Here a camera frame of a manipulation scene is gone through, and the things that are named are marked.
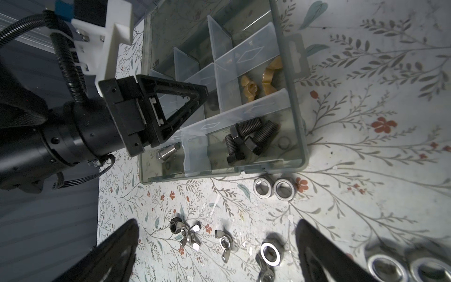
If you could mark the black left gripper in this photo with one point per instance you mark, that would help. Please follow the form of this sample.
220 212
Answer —
122 99

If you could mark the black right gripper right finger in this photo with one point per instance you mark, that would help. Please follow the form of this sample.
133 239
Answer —
318 255

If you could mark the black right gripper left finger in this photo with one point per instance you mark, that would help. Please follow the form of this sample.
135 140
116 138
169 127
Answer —
111 261

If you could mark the silver hex bolt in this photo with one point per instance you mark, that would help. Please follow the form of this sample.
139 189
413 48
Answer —
164 154

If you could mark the black hex nut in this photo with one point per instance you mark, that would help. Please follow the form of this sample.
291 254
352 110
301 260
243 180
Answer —
176 225

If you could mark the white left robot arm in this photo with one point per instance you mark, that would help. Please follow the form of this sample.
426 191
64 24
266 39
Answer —
38 142

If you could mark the silver cap nut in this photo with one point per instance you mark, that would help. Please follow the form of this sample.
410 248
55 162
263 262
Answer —
272 252

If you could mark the transparent green compartment organizer box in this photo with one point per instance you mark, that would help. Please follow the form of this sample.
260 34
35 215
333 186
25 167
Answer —
215 43

